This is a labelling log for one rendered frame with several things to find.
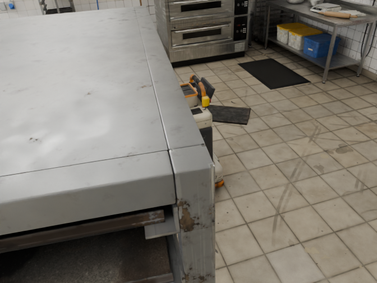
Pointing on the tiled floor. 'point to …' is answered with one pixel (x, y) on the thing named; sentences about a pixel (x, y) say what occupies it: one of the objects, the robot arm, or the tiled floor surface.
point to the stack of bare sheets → (229, 114)
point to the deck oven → (202, 30)
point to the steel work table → (328, 61)
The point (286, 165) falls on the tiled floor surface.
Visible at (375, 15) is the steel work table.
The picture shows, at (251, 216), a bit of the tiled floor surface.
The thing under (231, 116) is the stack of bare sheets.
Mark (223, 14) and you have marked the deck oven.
